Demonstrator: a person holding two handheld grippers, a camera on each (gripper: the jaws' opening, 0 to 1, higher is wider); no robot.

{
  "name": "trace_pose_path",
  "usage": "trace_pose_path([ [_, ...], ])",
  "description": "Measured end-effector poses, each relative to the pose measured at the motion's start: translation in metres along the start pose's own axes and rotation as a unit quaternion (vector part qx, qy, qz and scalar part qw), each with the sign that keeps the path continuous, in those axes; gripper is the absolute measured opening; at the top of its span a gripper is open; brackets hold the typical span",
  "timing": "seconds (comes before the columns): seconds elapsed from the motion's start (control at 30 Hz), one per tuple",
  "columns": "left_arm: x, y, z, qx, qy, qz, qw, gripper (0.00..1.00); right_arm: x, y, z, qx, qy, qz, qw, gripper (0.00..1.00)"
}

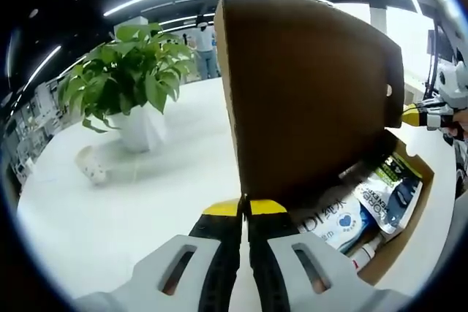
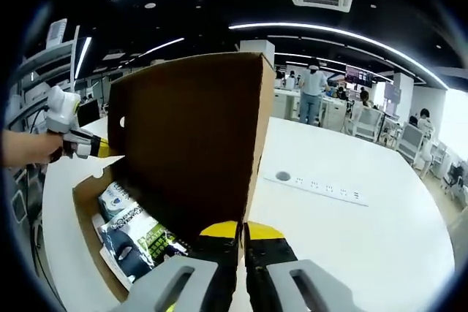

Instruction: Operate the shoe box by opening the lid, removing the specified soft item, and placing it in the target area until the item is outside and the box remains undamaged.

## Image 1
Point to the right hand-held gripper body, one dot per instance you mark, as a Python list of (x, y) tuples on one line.
[(453, 82)]

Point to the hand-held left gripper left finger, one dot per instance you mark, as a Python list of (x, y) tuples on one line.
[(144, 282)]

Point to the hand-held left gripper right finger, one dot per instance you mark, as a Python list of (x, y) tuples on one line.
[(343, 286)]

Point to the small white box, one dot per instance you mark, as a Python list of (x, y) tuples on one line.
[(365, 251)]

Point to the white blue soft wipes pack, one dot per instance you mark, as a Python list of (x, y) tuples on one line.
[(329, 220)]

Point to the black white soft pouch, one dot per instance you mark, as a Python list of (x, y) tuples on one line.
[(391, 198)]

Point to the brown cardboard shoe box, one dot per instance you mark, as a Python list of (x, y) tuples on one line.
[(300, 89)]

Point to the person's right hand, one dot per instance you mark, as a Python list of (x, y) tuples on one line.
[(461, 131)]

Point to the small white printed cup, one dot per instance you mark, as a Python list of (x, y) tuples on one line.
[(93, 169)]

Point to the green potted plant white pot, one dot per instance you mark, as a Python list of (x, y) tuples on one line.
[(124, 71)]

